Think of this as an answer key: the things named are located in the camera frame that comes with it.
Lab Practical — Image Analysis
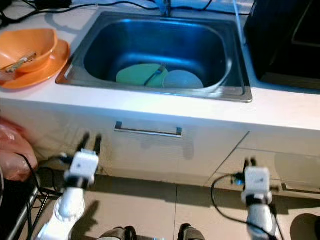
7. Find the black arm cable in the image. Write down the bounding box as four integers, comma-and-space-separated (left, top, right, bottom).
30, 156, 73, 198
210, 174, 266, 237

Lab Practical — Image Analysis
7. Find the green plate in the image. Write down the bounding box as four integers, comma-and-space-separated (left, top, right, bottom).
116, 63, 168, 88

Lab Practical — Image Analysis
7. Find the stainless steel sink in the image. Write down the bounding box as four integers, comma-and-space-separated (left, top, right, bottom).
56, 11, 253, 103

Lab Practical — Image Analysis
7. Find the golden metal spoon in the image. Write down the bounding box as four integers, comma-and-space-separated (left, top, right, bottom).
5, 52, 38, 73

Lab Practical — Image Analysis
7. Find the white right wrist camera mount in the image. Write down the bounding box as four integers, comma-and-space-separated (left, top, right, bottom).
242, 166, 272, 203

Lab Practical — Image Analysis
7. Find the dark utensil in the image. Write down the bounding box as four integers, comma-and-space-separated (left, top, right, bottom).
142, 65, 167, 87

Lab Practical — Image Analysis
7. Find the black robot right foot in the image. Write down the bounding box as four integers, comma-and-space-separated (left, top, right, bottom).
177, 223, 206, 240

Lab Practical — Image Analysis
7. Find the orange plastic bowl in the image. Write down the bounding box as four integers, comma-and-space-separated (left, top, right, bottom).
0, 27, 59, 73

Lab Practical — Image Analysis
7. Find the silver drawer handle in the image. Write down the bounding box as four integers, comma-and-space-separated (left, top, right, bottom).
115, 121, 183, 138

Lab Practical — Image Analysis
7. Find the white drawer front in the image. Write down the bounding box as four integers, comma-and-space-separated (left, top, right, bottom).
37, 107, 251, 188

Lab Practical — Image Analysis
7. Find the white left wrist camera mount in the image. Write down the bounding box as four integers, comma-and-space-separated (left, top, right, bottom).
70, 150, 100, 188

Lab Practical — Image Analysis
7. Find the clear thin hose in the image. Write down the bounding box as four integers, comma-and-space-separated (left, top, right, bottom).
232, 0, 245, 46

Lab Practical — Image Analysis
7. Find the silver kitchen faucet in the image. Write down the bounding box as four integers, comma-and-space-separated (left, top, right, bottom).
157, 0, 173, 17

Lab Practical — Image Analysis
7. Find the pale grey plate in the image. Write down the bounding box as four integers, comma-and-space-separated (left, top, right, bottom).
162, 70, 204, 90

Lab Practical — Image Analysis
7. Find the black kitchen appliance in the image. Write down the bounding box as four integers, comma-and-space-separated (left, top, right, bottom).
244, 0, 320, 91

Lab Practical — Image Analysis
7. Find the black power adapter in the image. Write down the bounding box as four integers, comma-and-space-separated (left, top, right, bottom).
35, 0, 73, 10

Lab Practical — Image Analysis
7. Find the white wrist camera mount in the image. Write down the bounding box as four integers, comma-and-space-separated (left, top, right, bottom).
70, 150, 100, 188
242, 166, 272, 203

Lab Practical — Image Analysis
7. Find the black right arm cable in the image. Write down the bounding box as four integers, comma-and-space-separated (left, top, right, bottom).
210, 174, 266, 237

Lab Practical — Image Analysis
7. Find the black robot left foot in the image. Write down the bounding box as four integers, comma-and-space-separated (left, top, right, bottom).
100, 226, 133, 240

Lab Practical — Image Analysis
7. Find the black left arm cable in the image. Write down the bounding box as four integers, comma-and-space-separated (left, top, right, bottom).
30, 156, 73, 198

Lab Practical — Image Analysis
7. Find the red plastic bag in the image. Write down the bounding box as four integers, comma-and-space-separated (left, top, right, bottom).
0, 117, 38, 182

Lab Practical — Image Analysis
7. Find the black robot foot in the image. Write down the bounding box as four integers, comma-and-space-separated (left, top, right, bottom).
177, 223, 206, 240
100, 226, 133, 240

